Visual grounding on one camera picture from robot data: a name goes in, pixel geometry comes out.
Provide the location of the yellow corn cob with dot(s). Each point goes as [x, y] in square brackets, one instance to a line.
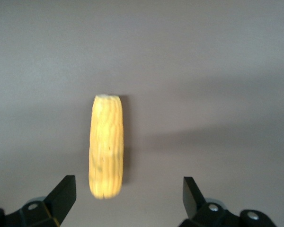
[106, 146]

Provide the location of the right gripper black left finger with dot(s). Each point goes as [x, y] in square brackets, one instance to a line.
[62, 196]

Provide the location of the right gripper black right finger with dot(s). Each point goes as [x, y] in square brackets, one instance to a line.
[192, 196]

